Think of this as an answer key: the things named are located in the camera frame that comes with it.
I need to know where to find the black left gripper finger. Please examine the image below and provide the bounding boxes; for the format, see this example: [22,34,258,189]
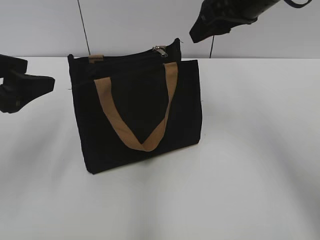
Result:
[0,73,55,114]
[0,54,28,78]

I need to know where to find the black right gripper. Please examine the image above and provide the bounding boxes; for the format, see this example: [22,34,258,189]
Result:
[189,0,279,43]

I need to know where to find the black tote bag tan handles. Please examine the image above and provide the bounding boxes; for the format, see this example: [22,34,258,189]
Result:
[67,38,203,174]

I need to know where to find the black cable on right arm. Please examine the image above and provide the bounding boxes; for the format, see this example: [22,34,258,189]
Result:
[283,0,313,7]

